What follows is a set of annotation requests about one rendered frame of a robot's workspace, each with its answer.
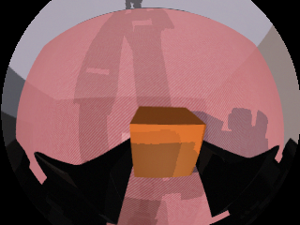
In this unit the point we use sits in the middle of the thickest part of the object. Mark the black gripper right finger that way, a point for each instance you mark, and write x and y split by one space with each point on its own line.
225 176

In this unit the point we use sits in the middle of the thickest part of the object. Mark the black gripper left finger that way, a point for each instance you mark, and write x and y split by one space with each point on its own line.
101 182

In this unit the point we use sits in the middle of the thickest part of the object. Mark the orange block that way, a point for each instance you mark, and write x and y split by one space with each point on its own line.
165 142

